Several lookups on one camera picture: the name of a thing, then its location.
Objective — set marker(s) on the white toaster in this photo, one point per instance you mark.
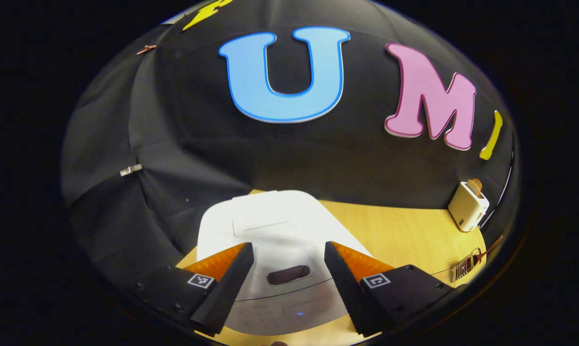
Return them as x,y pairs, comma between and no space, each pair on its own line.
467,209

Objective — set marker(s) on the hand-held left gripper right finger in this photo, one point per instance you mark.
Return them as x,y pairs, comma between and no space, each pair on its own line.
342,288

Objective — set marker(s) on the brown wooden spoon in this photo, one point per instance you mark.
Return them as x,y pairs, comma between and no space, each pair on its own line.
491,247

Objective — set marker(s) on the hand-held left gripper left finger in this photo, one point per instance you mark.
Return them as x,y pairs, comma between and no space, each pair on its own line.
231,288

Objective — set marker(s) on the copper cloth clip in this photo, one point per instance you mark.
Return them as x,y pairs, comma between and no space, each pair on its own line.
146,49

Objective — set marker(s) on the white cloth clip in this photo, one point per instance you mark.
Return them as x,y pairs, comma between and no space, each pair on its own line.
131,170

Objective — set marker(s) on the black backdrop cloth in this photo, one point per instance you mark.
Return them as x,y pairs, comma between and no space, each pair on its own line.
174,120

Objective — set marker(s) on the white rice cooker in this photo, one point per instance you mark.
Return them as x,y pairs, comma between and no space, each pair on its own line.
279,226

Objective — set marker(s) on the toast slice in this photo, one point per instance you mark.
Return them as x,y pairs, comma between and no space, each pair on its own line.
474,186

